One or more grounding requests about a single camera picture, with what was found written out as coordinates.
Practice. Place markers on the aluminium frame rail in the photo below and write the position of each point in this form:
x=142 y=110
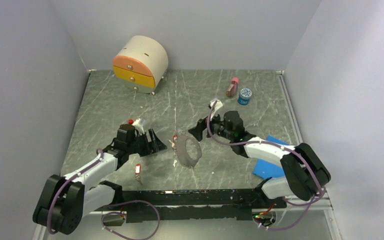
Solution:
x=68 y=207

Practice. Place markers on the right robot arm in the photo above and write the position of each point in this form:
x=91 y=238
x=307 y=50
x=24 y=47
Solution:
x=305 y=176

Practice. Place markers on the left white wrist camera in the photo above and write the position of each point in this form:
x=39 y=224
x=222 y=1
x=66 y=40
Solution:
x=139 y=124

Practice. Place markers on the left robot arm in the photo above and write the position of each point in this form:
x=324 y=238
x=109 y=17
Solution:
x=86 y=179

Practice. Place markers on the pink capped brown vial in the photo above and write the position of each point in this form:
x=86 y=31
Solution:
x=231 y=90

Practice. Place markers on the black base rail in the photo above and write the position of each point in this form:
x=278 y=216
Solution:
x=197 y=204

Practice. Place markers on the blue round tin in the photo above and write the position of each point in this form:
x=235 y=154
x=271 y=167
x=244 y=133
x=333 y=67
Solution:
x=244 y=96

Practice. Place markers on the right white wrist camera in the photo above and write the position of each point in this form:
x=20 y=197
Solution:
x=214 y=106

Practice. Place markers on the round beige drawer box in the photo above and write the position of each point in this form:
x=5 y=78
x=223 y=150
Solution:
x=141 y=64

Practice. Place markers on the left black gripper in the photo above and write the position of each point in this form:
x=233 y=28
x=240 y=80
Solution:
x=150 y=147

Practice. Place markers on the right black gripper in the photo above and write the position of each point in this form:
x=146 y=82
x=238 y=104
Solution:
x=197 y=131

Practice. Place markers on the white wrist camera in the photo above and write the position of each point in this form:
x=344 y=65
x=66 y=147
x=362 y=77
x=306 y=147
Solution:
x=139 y=124
x=214 y=106

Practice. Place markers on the key with red tag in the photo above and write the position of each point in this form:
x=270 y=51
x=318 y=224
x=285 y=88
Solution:
x=174 y=138

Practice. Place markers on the key with red label fob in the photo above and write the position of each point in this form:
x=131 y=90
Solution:
x=137 y=171

